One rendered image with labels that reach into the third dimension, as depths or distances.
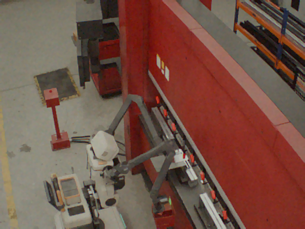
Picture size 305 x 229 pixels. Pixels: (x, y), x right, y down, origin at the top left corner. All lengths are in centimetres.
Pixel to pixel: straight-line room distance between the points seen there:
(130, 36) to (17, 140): 247
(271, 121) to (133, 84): 224
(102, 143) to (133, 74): 99
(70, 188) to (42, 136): 205
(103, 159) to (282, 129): 169
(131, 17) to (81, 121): 234
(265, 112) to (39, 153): 370
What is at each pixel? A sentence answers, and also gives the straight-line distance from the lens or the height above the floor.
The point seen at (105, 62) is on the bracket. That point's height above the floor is 121.
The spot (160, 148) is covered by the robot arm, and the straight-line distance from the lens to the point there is 315.
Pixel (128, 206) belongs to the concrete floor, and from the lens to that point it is 458.
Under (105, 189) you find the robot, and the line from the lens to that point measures 355.
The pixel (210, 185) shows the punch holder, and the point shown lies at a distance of 309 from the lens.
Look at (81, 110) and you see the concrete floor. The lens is 586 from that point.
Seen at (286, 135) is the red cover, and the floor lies 230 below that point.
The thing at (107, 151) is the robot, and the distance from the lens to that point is 325.
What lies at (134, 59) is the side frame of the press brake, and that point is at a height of 154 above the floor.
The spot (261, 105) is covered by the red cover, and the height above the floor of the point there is 230.
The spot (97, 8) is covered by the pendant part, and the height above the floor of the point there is 195.
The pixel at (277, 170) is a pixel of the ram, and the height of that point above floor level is 207.
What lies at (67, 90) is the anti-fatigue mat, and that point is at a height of 1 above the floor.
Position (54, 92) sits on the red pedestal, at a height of 80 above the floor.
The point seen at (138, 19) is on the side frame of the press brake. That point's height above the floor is 195.
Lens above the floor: 356
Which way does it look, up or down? 39 degrees down
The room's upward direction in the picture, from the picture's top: straight up
